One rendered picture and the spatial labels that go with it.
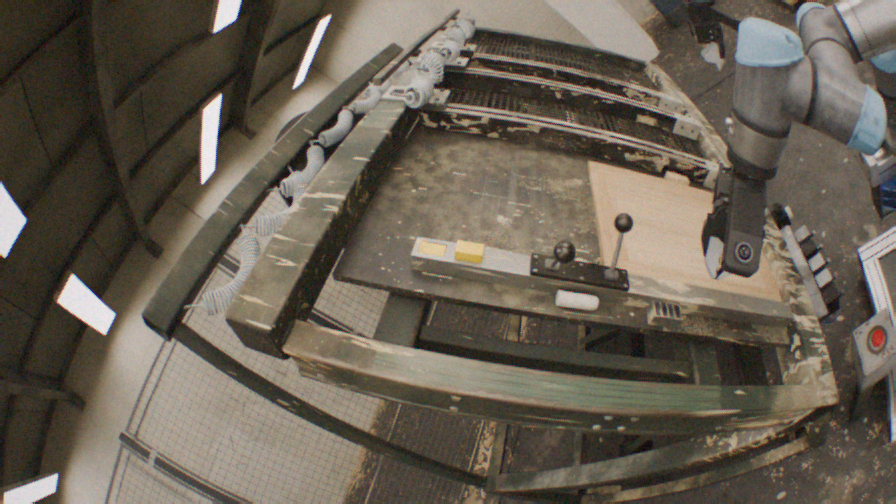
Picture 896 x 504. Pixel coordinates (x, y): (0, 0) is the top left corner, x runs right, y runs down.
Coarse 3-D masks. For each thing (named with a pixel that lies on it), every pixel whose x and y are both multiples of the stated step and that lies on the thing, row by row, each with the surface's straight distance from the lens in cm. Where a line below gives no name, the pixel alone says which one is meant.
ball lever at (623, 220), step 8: (616, 216) 70; (624, 216) 69; (616, 224) 70; (624, 224) 69; (632, 224) 70; (624, 232) 70; (616, 248) 71; (616, 256) 71; (608, 272) 72; (616, 272) 73; (616, 280) 73
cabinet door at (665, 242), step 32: (608, 192) 100; (640, 192) 106; (672, 192) 114; (704, 192) 125; (608, 224) 89; (640, 224) 95; (672, 224) 101; (608, 256) 81; (640, 256) 86; (672, 256) 91; (736, 288) 98; (768, 288) 108
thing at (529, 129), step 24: (432, 72) 110; (384, 96) 114; (432, 96) 113; (432, 120) 114; (456, 120) 113; (480, 120) 111; (504, 120) 111; (528, 120) 112; (552, 120) 116; (552, 144) 114; (576, 144) 114; (600, 144) 115; (624, 144) 116; (648, 144) 123; (648, 168) 122; (696, 168) 128
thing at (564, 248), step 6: (564, 240) 60; (558, 246) 59; (564, 246) 58; (570, 246) 59; (558, 252) 58; (564, 252) 58; (570, 252) 58; (558, 258) 59; (564, 258) 58; (570, 258) 59; (546, 264) 69; (552, 264) 67; (558, 264) 69
